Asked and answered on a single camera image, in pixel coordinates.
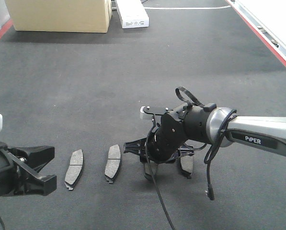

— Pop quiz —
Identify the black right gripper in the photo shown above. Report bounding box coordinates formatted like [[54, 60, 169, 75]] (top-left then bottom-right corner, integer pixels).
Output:
[[123, 111, 194, 163]]

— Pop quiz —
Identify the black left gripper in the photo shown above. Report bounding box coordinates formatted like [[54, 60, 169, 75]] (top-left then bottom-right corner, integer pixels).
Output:
[[0, 142, 57, 196]]

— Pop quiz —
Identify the grey brake pad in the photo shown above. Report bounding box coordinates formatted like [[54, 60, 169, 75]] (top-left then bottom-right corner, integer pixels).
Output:
[[180, 155, 194, 179], [64, 149, 84, 191]]

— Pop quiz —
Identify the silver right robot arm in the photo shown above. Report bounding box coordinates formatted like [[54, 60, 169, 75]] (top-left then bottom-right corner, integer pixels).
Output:
[[124, 103, 286, 164]]

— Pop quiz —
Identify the black conveyor belt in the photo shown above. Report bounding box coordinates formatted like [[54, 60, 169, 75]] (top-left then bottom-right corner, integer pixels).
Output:
[[0, 0, 286, 230]]

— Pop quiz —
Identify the white carton box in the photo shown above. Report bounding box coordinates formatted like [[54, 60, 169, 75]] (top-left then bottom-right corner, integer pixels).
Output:
[[115, 0, 149, 29]]

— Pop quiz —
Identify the cardboard box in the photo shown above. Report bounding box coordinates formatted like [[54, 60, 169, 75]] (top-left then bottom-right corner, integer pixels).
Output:
[[5, 0, 112, 33]]

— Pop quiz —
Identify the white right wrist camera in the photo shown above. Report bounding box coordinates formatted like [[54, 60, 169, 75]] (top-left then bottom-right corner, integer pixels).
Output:
[[139, 105, 172, 120]]

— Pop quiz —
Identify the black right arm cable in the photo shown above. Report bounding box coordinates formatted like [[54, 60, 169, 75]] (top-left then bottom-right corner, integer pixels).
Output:
[[144, 86, 238, 230]]

